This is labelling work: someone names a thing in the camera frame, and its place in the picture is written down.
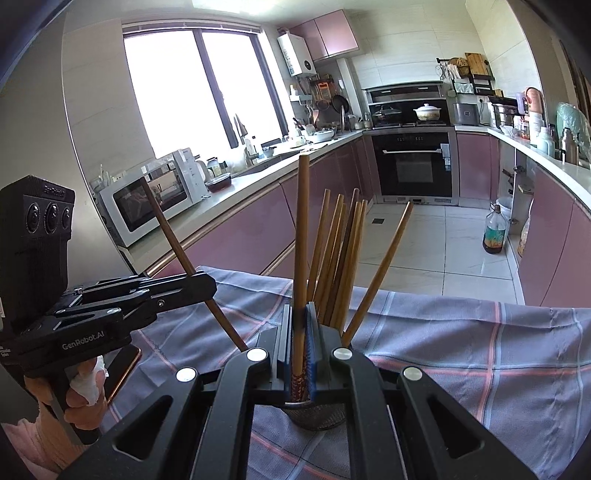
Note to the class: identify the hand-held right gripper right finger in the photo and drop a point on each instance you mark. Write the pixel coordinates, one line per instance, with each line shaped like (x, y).
(313, 350)

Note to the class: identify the white microwave oven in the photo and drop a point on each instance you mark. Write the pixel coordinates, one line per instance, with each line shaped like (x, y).
(143, 207)

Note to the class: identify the red-ended wooden chopstick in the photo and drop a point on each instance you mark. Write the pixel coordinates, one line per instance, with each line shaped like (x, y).
(302, 230)
(227, 324)

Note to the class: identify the phone with copper edge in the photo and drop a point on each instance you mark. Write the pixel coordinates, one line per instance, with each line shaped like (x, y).
(122, 369)

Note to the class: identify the dark red bowl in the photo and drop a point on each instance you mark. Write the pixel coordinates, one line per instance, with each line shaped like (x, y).
(219, 182)

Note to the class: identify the white bucket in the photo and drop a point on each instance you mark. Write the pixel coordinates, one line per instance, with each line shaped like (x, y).
(507, 205)

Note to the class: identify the white wall water heater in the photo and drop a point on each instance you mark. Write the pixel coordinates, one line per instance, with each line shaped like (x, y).
(298, 55)

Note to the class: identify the black range hood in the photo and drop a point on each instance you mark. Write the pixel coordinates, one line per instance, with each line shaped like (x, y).
(401, 92)

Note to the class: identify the pink kitchen base cabinets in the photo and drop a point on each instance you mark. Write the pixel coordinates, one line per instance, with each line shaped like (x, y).
(240, 221)
(554, 240)

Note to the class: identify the wooden cutting board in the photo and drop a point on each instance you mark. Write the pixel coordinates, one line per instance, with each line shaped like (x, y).
(475, 64)

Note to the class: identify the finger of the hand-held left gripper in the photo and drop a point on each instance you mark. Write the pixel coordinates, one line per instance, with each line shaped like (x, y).
(194, 290)
(120, 286)

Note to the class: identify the black wall rack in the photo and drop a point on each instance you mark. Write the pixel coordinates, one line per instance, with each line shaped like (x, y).
(480, 85)

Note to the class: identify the grey checked tablecloth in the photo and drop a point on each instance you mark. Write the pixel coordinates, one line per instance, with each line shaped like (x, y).
(461, 332)

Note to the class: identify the stainless steel pot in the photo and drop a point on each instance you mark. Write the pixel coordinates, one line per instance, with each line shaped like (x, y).
(503, 115)

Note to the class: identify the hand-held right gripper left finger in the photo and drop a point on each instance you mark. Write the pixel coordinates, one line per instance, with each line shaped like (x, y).
(284, 360)

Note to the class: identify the steel thermos bottle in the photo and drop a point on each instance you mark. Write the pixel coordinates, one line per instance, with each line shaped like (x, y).
(569, 147)

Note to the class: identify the large kitchen window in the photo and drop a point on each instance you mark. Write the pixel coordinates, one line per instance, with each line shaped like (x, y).
(184, 92)

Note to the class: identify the black mesh utensil holder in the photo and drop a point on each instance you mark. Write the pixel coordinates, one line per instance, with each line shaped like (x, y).
(318, 415)

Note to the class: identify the bunch of wooden chopsticks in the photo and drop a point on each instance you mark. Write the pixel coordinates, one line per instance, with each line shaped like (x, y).
(341, 258)

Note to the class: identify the hanging black frying pan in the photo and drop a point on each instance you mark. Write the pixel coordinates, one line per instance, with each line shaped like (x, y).
(339, 102)

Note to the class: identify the pink wall cabinet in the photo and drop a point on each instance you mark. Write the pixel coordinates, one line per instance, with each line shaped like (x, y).
(332, 34)

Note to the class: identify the pink kettle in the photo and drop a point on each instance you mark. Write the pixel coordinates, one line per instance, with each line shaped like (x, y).
(535, 99)

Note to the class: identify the plastic oil bottle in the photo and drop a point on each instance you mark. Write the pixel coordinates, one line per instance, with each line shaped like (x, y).
(495, 235)

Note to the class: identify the black lidded pot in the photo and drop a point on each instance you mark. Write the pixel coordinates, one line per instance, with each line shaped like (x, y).
(385, 115)

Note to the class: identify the black built-in oven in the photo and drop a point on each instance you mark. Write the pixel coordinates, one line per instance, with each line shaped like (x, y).
(411, 166)

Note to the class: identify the white serving bowl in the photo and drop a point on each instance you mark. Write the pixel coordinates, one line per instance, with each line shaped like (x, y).
(321, 136)

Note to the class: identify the person's left hand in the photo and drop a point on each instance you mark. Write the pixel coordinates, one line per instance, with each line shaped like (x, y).
(76, 400)

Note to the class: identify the green appliance in plastic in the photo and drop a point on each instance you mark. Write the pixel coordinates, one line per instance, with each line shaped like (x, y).
(577, 124)

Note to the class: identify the white casserole pot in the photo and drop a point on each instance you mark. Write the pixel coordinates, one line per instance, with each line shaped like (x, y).
(427, 113)

